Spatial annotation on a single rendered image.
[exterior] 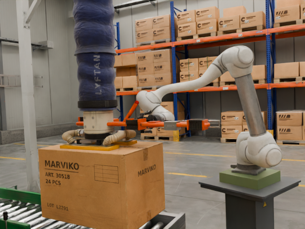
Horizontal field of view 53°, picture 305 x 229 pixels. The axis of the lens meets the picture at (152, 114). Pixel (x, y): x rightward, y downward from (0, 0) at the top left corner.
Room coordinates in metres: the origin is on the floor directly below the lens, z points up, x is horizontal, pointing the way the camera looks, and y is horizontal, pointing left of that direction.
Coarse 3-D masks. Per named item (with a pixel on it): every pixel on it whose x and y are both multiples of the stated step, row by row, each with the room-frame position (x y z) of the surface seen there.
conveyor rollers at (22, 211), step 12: (0, 204) 2.40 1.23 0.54; (12, 204) 2.39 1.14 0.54; (24, 204) 2.38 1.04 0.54; (36, 204) 2.38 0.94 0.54; (0, 216) 2.19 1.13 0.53; (12, 216) 2.17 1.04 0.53; (24, 216) 2.16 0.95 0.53; (36, 216) 2.14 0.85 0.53; (36, 228) 1.92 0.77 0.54; (48, 228) 1.90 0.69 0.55; (60, 228) 1.89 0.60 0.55; (72, 228) 1.95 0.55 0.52; (84, 228) 1.92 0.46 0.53; (144, 228) 1.88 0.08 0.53; (156, 228) 1.84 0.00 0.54
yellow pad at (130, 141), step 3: (117, 141) 1.78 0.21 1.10; (120, 141) 1.77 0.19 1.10; (123, 141) 1.76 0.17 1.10; (126, 141) 1.75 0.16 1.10; (129, 141) 1.77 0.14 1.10; (132, 141) 1.77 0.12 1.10; (135, 141) 1.80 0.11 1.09; (114, 144) 1.77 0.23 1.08; (117, 144) 1.76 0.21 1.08; (120, 144) 1.75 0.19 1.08; (123, 144) 1.74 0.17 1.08; (126, 144) 1.74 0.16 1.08; (129, 144) 1.74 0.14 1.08
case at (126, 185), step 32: (64, 160) 1.64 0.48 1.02; (96, 160) 1.53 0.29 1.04; (128, 160) 1.48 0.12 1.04; (160, 160) 1.76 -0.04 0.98; (64, 192) 1.65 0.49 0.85; (96, 192) 1.54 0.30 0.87; (128, 192) 1.46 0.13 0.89; (160, 192) 1.75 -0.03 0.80; (96, 224) 1.54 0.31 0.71; (128, 224) 1.45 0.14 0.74
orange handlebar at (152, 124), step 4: (116, 120) 1.98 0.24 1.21; (76, 124) 1.81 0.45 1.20; (80, 124) 1.79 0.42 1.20; (108, 124) 1.70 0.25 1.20; (112, 124) 1.69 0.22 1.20; (116, 124) 1.67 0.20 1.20; (120, 124) 1.66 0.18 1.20; (124, 124) 1.65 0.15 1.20; (140, 124) 1.60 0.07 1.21; (144, 124) 1.59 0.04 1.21; (148, 124) 1.58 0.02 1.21; (152, 124) 1.57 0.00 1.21; (156, 124) 1.56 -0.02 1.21; (160, 124) 1.55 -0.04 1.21; (176, 124) 1.51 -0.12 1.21; (180, 124) 1.50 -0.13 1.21; (184, 124) 1.49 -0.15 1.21; (204, 124) 1.45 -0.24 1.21; (208, 124) 1.45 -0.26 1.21
